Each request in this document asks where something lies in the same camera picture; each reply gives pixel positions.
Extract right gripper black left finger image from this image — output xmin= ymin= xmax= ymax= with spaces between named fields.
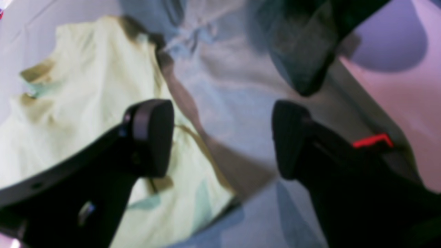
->
xmin=0 ymin=99 xmax=174 ymax=248

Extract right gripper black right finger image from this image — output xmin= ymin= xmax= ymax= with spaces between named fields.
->
xmin=271 ymin=100 xmax=440 ymax=248

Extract light yellow-green T-shirt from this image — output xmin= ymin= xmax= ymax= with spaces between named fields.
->
xmin=1 ymin=16 xmax=236 ymax=248

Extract dark green garment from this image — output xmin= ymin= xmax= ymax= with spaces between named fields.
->
xmin=257 ymin=0 xmax=388 ymax=97

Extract grey-green table cloth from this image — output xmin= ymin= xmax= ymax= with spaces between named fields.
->
xmin=1 ymin=0 xmax=429 ymax=248

